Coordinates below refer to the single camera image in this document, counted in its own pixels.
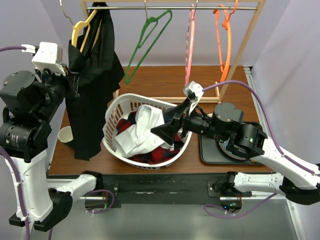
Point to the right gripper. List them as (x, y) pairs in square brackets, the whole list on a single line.
[(167, 131)]

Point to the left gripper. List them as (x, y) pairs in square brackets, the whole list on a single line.
[(72, 87)]

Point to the black garment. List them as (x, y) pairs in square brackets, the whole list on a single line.
[(99, 75)]

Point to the red plaid pleated skirt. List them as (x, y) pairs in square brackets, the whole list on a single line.
[(150, 150)]

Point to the white cloth garment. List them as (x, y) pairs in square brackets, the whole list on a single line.
[(148, 117)]

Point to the pink wavy hanger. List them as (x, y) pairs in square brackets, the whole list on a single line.
[(189, 45)]

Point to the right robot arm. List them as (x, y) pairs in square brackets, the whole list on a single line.
[(292, 177)]

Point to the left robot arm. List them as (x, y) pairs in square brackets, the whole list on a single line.
[(31, 101)]

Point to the black tray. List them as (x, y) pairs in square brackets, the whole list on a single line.
[(212, 152)]

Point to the white plastic laundry basket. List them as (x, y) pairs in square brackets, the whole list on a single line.
[(120, 108)]

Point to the blue ceramic plate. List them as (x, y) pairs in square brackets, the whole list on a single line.
[(223, 147)]

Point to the wooden clothes rack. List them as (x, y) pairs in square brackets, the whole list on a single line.
[(227, 69)]

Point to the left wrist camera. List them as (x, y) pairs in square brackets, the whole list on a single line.
[(47, 55)]

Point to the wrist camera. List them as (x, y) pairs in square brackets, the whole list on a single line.
[(194, 92), (47, 55)]

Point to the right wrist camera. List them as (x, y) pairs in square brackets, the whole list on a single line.
[(194, 92)]

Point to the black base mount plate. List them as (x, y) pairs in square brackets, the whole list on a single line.
[(164, 189)]

